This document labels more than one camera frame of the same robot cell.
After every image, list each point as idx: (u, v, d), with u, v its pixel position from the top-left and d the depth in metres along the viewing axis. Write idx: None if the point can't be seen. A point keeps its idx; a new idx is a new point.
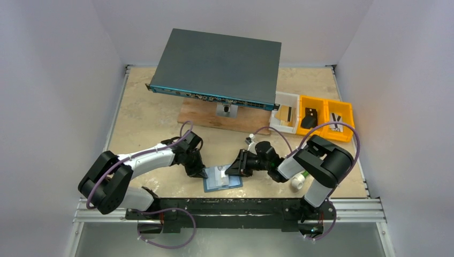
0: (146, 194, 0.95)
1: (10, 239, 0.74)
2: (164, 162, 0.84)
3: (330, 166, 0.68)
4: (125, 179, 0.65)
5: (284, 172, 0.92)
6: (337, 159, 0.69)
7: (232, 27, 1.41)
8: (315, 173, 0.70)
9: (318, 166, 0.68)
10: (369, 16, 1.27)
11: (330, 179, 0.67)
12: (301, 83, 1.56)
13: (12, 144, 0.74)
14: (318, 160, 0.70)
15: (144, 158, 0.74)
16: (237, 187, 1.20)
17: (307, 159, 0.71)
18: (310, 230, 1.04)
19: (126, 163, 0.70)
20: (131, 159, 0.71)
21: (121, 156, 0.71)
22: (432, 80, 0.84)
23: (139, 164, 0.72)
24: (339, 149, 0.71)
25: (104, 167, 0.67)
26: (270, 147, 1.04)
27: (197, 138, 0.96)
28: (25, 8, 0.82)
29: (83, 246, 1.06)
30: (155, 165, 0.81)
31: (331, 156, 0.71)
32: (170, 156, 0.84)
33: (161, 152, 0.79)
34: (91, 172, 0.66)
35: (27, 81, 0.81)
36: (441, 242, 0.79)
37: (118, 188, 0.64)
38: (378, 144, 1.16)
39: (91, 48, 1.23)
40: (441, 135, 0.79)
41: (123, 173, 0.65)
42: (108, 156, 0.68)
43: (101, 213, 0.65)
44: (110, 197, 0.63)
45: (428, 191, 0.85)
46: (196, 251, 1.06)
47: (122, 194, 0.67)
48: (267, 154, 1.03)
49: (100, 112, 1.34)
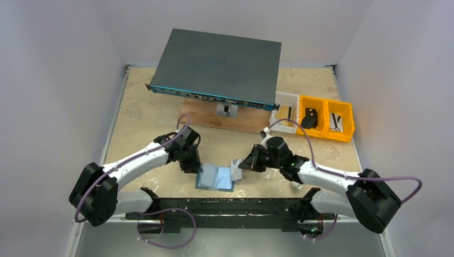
0: (144, 196, 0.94)
1: (10, 239, 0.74)
2: (158, 162, 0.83)
3: (384, 216, 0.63)
4: (110, 193, 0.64)
5: (303, 179, 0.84)
6: (390, 208, 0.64)
7: (232, 27, 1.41)
8: (364, 217, 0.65)
9: (375, 216, 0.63)
10: (369, 16, 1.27)
11: (378, 226, 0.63)
12: (301, 83, 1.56)
13: (12, 143, 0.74)
14: (377, 208, 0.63)
15: (132, 165, 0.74)
16: (227, 191, 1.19)
17: (362, 201, 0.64)
18: (310, 230, 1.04)
19: (111, 175, 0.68)
20: (116, 169, 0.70)
21: (106, 167, 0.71)
22: (432, 80, 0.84)
23: (127, 173, 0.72)
24: (395, 197, 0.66)
25: (90, 180, 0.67)
26: (282, 142, 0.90)
27: (194, 134, 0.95)
28: (25, 8, 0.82)
29: (83, 246, 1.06)
30: (150, 167, 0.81)
31: (382, 201, 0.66)
32: (164, 157, 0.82)
33: (153, 155, 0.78)
34: (78, 186, 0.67)
35: (26, 81, 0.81)
36: (442, 242, 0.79)
37: (104, 202, 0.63)
38: (378, 144, 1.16)
39: (90, 48, 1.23)
40: (441, 135, 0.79)
41: (106, 188, 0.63)
42: (93, 168, 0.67)
43: (92, 225, 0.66)
44: (96, 211, 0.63)
45: (428, 192, 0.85)
46: (196, 251, 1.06)
47: (112, 205, 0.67)
48: (280, 149, 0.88)
49: (100, 112, 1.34)
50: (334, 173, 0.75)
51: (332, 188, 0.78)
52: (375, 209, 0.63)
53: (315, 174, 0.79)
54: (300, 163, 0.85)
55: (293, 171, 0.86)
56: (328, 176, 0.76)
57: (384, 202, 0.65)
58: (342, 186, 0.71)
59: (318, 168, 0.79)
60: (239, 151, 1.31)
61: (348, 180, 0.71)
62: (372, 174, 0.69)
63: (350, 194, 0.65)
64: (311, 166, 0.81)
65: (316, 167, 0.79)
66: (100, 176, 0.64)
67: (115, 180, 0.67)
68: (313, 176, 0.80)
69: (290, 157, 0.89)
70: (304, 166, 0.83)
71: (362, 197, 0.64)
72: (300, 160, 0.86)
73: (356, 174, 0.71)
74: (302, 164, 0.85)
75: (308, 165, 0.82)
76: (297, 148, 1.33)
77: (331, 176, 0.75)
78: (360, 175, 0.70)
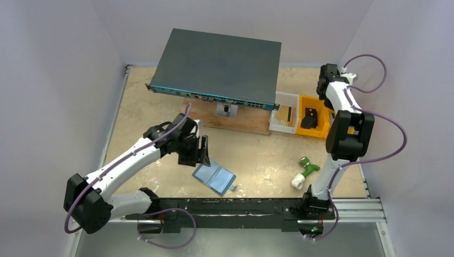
0: (143, 198, 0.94)
1: (10, 239, 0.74)
2: (151, 159, 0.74)
3: (340, 143, 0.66)
4: (97, 205, 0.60)
5: (328, 90, 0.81)
6: (353, 146, 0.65)
7: (232, 27, 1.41)
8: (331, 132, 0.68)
9: (335, 137, 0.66)
10: (369, 16, 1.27)
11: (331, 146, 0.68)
12: (301, 83, 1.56)
13: (13, 145, 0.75)
14: (342, 135, 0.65)
15: (117, 171, 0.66)
16: (218, 194, 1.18)
17: (342, 123, 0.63)
18: (310, 230, 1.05)
19: (96, 187, 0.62)
20: (101, 180, 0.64)
21: (90, 178, 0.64)
22: (431, 81, 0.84)
23: (112, 181, 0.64)
24: (365, 145, 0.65)
25: (75, 193, 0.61)
26: (334, 65, 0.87)
27: (191, 123, 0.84)
28: (25, 9, 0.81)
29: (83, 246, 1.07)
30: (143, 166, 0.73)
31: (355, 138, 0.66)
32: (154, 153, 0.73)
33: (141, 154, 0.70)
34: (68, 197, 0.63)
35: (27, 82, 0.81)
36: (443, 244, 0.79)
37: (93, 213, 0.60)
38: (378, 144, 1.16)
39: (91, 49, 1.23)
40: (440, 136, 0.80)
41: (92, 201, 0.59)
42: (77, 180, 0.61)
43: (89, 232, 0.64)
44: (89, 220, 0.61)
45: (427, 192, 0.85)
46: (196, 251, 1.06)
47: (106, 212, 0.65)
48: (327, 66, 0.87)
49: (100, 112, 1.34)
50: (347, 98, 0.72)
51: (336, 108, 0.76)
52: (340, 135, 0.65)
53: (337, 91, 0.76)
54: (340, 78, 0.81)
55: (328, 76, 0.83)
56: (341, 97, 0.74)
57: (356, 143, 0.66)
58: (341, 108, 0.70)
59: (345, 88, 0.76)
60: (239, 151, 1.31)
61: (350, 108, 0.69)
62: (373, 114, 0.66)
63: (338, 111, 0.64)
64: (343, 84, 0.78)
65: (345, 87, 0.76)
66: (85, 188, 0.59)
67: (100, 191, 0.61)
68: (333, 91, 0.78)
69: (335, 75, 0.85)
70: (338, 81, 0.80)
71: (345, 121, 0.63)
72: (342, 78, 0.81)
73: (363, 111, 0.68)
74: (339, 81, 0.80)
75: (341, 82, 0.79)
76: (297, 148, 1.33)
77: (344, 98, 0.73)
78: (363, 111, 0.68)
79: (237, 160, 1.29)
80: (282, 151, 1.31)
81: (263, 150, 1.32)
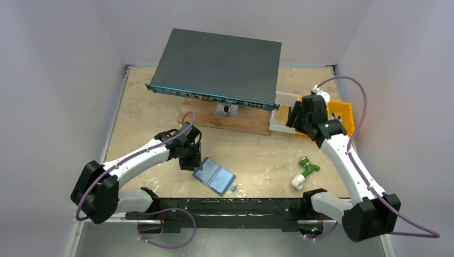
0: (144, 196, 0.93)
1: (10, 238, 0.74)
2: (159, 159, 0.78)
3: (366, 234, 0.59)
4: (111, 191, 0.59)
5: (324, 146, 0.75)
6: (377, 230, 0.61)
7: (232, 27, 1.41)
8: (352, 222, 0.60)
9: (361, 231, 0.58)
10: (369, 16, 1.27)
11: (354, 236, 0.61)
12: (302, 83, 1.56)
13: (13, 144, 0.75)
14: (367, 227, 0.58)
15: (133, 163, 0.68)
16: (218, 193, 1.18)
17: (368, 218, 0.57)
18: (310, 230, 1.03)
19: (112, 173, 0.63)
20: (117, 167, 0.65)
21: (106, 165, 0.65)
22: (431, 80, 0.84)
23: (127, 171, 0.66)
24: (387, 227, 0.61)
25: (90, 179, 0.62)
26: (320, 98, 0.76)
27: (196, 130, 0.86)
28: (25, 9, 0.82)
29: (83, 246, 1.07)
30: (151, 164, 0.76)
31: (377, 219, 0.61)
32: (165, 153, 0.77)
33: (153, 152, 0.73)
34: (78, 184, 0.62)
35: (26, 81, 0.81)
36: (443, 244, 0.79)
37: (105, 201, 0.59)
38: (377, 144, 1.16)
39: (91, 49, 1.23)
40: (440, 136, 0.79)
41: (108, 186, 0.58)
42: (93, 166, 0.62)
43: (94, 222, 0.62)
44: (98, 210, 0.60)
45: (427, 192, 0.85)
46: (196, 251, 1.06)
47: (113, 203, 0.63)
48: (313, 103, 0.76)
49: (100, 112, 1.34)
50: (360, 173, 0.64)
51: (343, 178, 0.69)
52: (365, 228, 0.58)
53: (340, 157, 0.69)
54: (334, 127, 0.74)
55: (320, 128, 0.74)
56: (352, 170, 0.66)
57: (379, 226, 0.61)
58: (360, 192, 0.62)
59: (349, 153, 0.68)
60: (239, 151, 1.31)
61: (368, 190, 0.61)
62: (394, 201, 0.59)
63: (361, 206, 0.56)
64: (344, 145, 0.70)
65: (348, 150, 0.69)
66: (101, 175, 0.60)
67: (116, 178, 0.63)
68: (336, 155, 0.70)
69: (322, 114, 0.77)
70: (336, 138, 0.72)
71: (369, 216, 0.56)
72: (335, 125, 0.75)
73: (381, 191, 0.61)
74: (335, 135, 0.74)
75: (340, 141, 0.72)
76: (297, 148, 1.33)
77: (355, 172, 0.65)
78: (384, 195, 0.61)
79: (237, 160, 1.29)
80: (282, 151, 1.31)
81: (263, 150, 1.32)
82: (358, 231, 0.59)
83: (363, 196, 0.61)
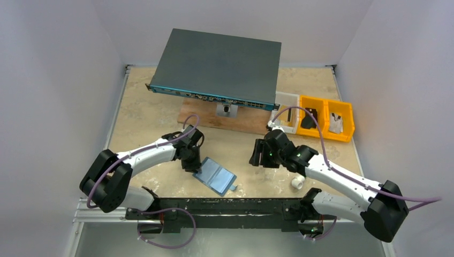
0: (146, 194, 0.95)
1: (10, 238, 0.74)
2: (165, 158, 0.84)
3: (392, 227, 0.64)
4: (123, 179, 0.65)
5: (308, 173, 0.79)
6: (399, 220, 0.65)
7: (232, 27, 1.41)
8: (373, 224, 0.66)
9: (386, 228, 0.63)
10: (369, 16, 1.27)
11: (385, 234, 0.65)
12: (302, 83, 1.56)
13: (12, 143, 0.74)
14: (389, 221, 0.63)
15: (143, 155, 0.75)
16: (218, 194, 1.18)
17: (384, 214, 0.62)
18: (310, 230, 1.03)
19: (126, 161, 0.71)
20: (130, 157, 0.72)
21: (120, 155, 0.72)
22: (432, 80, 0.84)
23: (139, 161, 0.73)
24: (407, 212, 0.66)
25: (104, 166, 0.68)
26: (280, 133, 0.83)
27: (199, 134, 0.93)
28: (24, 8, 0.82)
29: (84, 246, 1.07)
30: (157, 161, 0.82)
31: (393, 210, 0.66)
32: (171, 152, 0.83)
33: (162, 149, 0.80)
34: (92, 172, 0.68)
35: (26, 81, 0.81)
36: (444, 245, 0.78)
37: (117, 188, 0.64)
38: (377, 144, 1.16)
39: (90, 48, 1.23)
40: (441, 135, 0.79)
41: (122, 173, 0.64)
42: (107, 154, 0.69)
43: (101, 211, 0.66)
44: (108, 197, 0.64)
45: (428, 192, 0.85)
46: (196, 251, 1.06)
47: (122, 192, 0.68)
48: (277, 140, 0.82)
49: (100, 112, 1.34)
50: (352, 179, 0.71)
51: (339, 190, 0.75)
52: (388, 223, 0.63)
53: (328, 175, 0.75)
54: (305, 152, 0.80)
55: (295, 160, 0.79)
56: (344, 180, 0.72)
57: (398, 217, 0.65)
58: (363, 195, 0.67)
59: (332, 168, 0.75)
60: (239, 151, 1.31)
61: (368, 190, 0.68)
62: (392, 187, 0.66)
63: (372, 209, 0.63)
64: (324, 163, 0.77)
65: (330, 167, 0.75)
66: (115, 162, 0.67)
67: (129, 165, 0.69)
68: (322, 175, 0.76)
69: (289, 146, 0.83)
70: (313, 161, 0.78)
71: (383, 211, 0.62)
72: (305, 150, 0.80)
73: (377, 184, 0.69)
74: (311, 158, 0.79)
75: (318, 161, 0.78)
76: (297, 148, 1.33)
77: (347, 181, 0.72)
78: (380, 186, 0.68)
79: (237, 160, 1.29)
80: None
81: None
82: (383, 229, 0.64)
83: (368, 197, 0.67)
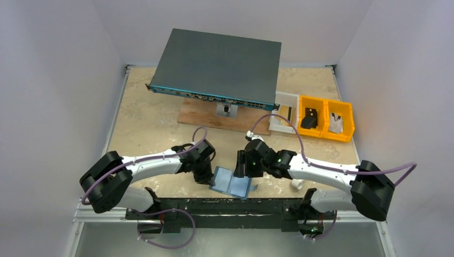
0: (147, 196, 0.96)
1: (10, 238, 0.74)
2: (169, 169, 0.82)
3: (382, 203, 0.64)
4: (122, 185, 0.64)
5: (292, 174, 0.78)
6: (386, 195, 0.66)
7: (232, 27, 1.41)
8: (364, 208, 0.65)
9: (377, 206, 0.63)
10: (369, 16, 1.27)
11: (379, 214, 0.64)
12: (302, 83, 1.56)
13: (12, 143, 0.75)
14: (377, 199, 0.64)
15: (148, 163, 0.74)
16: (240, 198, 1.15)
17: (369, 193, 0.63)
18: (310, 230, 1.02)
19: (128, 167, 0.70)
20: (134, 164, 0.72)
21: (125, 159, 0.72)
22: (431, 80, 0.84)
23: (142, 169, 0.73)
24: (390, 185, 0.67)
25: (106, 167, 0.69)
26: (260, 143, 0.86)
27: (210, 149, 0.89)
28: (25, 8, 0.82)
29: (83, 246, 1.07)
30: (161, 172, 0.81)
31: (377, 187, 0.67)
32: (176, 166, 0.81)
33: (168, 160, 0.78)
34: (93, 169, 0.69)
35: (26, 81, 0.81)
36: (445, 245, 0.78)
37: (113, 193, 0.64)
38: (378, 144, 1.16)
39: (90, 48, 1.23)
40: (441, 136, 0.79)
41: (121, 179, 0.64)
42: (113, 156, 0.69)
43: (94, 211, 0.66)
44: (102, 199, 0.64)
45: (428, 192, 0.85)
46: (196, 251, 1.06)
47: (118, 197, 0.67)
48: (257, 149, 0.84)
49: (100, 112, 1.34)
50: (331, 168, 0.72)
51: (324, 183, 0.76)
52: (377, 201, 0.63)
53: (309, 171, 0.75)
54: (286, 157, 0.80)
55: (276, 165, 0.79)
56: (324, 172, 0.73)
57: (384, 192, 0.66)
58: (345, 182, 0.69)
59: (312, 164, 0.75)
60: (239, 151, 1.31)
61: (348, 176, 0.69)
62: (369, 165, 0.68)
63: (355, 191, 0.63)
64: (303, 161, 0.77)
65: (309, 163, 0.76)
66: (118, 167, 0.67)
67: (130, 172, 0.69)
68: (304, 173, 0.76)
69: (270, 154, 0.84)
70: (294, 161, 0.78)
71: (366, 190, 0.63)
72: (285, 154, 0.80)
73: (355, 167, 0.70)
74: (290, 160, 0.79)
75: (299, 160, 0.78)
76: (297, 148, 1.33)
77: (328, 172, 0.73)
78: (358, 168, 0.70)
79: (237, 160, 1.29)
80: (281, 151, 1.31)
81: None
82: (375, 209, 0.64)
83: (349, 181, 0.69)
